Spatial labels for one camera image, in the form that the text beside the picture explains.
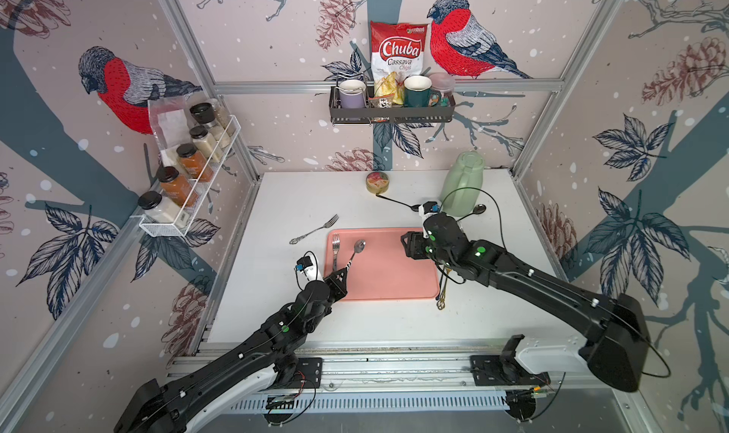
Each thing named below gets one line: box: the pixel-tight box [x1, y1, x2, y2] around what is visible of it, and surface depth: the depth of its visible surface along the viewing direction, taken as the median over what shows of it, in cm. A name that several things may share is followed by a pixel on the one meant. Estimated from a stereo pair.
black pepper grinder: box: [188, 102, 231, 150], surface depth 81 cm
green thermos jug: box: [440, 150, 486, 217], surface depth 93 cm
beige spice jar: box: [188, 125, 220, 163], surface depth 78 cm
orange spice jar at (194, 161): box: [176, 142, 215, 183], surface depth 73 cm
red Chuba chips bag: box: [370, 20, 429, 106], surface depth 82 cm
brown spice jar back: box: [212, 98, 230, 130], surface depth 87 cm
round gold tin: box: [365, 171, 391, 195], surface depth 116 cm
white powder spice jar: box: [137, 190, 190, 228], surface depth 63 cm
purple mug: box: [338, 78, 367, 110], surface depth 84 cm
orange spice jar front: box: [156, 166, 200, 208], surface depth 68 cm
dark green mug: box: [403, 75, 442, 108], surface depth 86 cm
